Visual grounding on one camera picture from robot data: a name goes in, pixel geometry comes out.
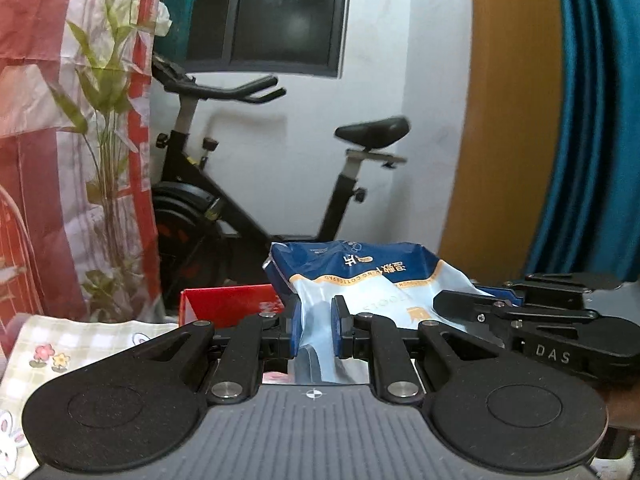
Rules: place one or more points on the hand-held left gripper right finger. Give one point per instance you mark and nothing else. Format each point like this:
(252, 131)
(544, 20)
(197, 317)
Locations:
(337, 330)

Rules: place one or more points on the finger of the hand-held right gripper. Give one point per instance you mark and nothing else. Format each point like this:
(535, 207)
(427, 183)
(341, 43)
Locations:
(560, 285)
(500, 307)

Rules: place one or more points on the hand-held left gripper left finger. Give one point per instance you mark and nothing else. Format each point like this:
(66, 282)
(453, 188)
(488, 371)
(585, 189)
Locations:
(299, 327)

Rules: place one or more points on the blue and white plastic packet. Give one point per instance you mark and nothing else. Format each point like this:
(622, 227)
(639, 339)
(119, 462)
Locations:
(380, 280)

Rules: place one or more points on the red cardboard box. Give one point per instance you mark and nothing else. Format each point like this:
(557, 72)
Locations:
(225, 302)

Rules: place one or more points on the black exercise bike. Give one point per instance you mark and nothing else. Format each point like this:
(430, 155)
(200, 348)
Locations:
(240, 200)

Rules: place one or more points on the blue curtain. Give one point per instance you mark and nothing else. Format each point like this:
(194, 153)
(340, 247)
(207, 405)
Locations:
(595, 110)

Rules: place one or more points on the wooden door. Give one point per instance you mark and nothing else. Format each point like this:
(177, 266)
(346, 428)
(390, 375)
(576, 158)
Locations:
(500, 110)

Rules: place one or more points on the checkered tablecloth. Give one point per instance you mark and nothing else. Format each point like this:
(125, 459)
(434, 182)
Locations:
(75, 335)

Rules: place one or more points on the dark window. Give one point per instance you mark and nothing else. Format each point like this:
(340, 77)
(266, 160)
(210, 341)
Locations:
(280, 15)

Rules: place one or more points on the printed red backdrop cloth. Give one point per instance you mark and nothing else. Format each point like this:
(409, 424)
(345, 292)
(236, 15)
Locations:
(60, 110)

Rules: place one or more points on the white plastic bag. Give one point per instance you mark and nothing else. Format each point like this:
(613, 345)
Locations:
(163, 19)

